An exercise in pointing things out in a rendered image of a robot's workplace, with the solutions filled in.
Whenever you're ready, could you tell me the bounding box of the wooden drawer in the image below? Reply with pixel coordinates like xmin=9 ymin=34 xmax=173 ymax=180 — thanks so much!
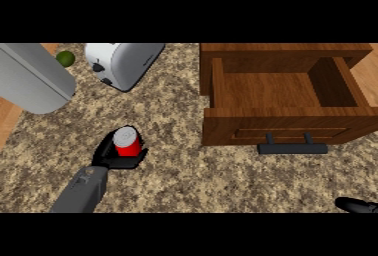
xmin=201 ymin=56 xmax=378 ymax=147

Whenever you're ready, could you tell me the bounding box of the red can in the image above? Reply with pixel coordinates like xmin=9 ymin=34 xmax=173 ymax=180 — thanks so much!
xmin=113 ymin=126 xmax=145 ymax=158

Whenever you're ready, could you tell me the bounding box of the dark grey drawer handle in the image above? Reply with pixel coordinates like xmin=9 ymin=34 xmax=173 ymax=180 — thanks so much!
xmin=257 ymin=132 xmax=330 ymax=155

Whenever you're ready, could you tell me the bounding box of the white toaster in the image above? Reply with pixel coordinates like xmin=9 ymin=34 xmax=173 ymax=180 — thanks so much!
xmin=85 ymin=43 xmax=167 ymax=93

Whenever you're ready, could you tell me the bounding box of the wooden cabinet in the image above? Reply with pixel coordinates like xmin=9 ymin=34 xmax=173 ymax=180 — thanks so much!
xmin=198 ymin=43 xmax=375 ymax=98

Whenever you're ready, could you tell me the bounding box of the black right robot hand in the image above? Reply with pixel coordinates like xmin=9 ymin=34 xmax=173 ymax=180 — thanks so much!
xmin=334 ymin=196 xmax=378 ymax=214

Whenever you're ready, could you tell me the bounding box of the green round fruit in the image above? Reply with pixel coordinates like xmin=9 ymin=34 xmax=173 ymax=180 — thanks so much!
xmin=55 ymin=50 xmax=77 ymax=68

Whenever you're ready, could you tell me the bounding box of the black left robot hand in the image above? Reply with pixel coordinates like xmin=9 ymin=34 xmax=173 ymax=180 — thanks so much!
xmin=90 ymin=124 xmax=151 ymax=170

